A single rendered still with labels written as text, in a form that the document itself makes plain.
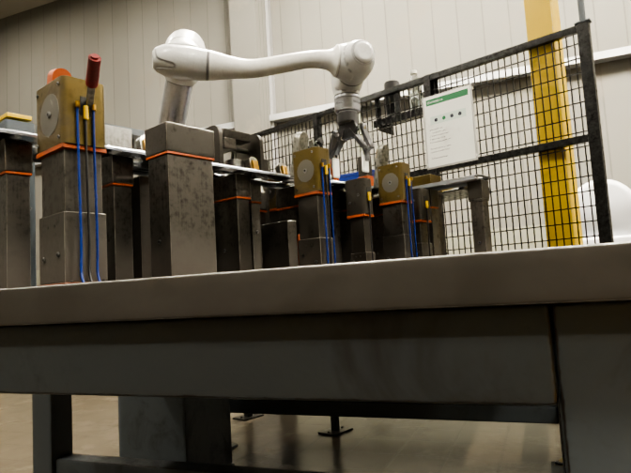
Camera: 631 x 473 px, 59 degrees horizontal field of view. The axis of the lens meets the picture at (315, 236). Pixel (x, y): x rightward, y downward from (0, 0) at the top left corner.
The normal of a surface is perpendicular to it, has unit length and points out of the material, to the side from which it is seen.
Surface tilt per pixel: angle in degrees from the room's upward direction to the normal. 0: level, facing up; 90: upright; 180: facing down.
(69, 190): 90
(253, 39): 90
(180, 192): 90
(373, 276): 90
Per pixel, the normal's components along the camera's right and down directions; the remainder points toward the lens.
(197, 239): 0.75, -0.11
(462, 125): -0.66, -0.03
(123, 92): -0.38, -0.07
